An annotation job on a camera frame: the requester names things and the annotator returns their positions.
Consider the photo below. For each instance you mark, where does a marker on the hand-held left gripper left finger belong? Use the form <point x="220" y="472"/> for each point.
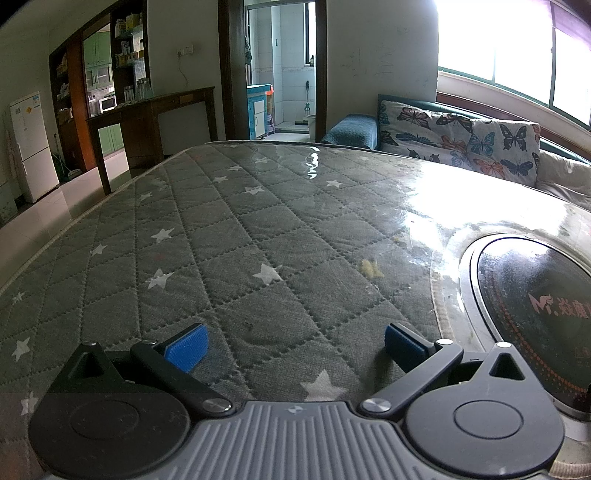
<point x="187" y="347"/>

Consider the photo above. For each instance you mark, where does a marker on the blue bathroom cabinet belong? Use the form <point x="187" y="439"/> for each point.
<point x="258" y="110"/>

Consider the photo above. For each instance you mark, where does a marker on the white wall socket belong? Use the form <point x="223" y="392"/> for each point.
<point x="185" y="50"/>

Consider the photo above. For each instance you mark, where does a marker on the white microwave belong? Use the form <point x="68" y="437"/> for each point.
<point x="107" y="103"/>

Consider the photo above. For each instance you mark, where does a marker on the butterfly print cushion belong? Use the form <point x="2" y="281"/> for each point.
<point x="461" y="134"/>

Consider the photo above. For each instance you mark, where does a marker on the dark wooden door frame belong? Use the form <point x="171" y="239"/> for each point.
<point x="226" y="69"/>

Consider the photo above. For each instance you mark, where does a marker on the boxes on cabinet shelves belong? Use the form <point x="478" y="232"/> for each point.
<point x="130" y="41"/>

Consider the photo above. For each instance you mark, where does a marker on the large window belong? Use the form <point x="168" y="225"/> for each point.
<point x="521" y="46"/>

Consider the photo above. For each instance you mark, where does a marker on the dark wooden wall cabinet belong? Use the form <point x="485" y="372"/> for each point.
<point x="77" y="110"/>

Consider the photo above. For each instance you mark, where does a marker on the grey star quilted table cover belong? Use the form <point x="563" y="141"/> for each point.
<point x="231" y="258"/>

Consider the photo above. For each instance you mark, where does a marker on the round black induction cooker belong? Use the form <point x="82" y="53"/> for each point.
<point x="531" y="286"/>

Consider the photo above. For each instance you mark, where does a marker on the white bin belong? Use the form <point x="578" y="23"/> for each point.
<point x="312" y="127"/>

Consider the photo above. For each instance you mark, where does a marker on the clear glass jar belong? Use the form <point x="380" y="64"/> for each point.
<point x="144" y="90"/>
<point x="129" y="93"/>

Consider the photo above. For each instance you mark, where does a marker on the dark wooden console table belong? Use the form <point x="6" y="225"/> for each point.
<point x="138" y="120"/>

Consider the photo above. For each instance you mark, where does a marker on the blue cushioned stool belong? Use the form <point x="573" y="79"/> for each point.
<point x="348" y="131"/>

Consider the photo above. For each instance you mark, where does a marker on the toilet brush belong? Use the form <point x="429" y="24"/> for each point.
<point x="305" y="108"/>

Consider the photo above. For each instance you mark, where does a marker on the green kitchen cabinet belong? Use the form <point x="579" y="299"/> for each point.
<point x="97" y="55"/>

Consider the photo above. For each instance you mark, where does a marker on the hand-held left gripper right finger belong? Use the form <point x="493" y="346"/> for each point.
<point x="400" y="347"/>

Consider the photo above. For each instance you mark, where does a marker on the white refrigerator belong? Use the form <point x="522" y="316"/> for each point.
<point x="32" y="152"/>

